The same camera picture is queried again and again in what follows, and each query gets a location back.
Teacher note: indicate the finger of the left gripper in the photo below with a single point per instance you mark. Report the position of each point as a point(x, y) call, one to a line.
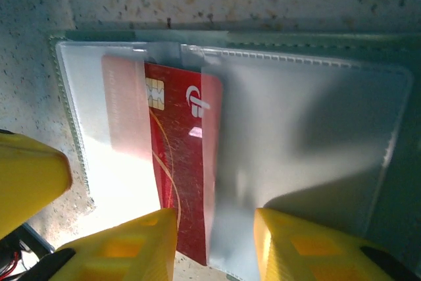
point(26, 179)

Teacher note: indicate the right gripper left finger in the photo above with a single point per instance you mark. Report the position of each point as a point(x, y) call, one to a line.
point(125, 251)

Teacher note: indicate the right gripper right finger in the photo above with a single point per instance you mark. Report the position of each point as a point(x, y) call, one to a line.
point(312, 254)

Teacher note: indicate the red credit card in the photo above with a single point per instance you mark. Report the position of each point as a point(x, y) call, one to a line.
point(184, 149)

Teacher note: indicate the clear zip plastic bag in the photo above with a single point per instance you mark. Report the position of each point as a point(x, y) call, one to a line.
point(329, 113)

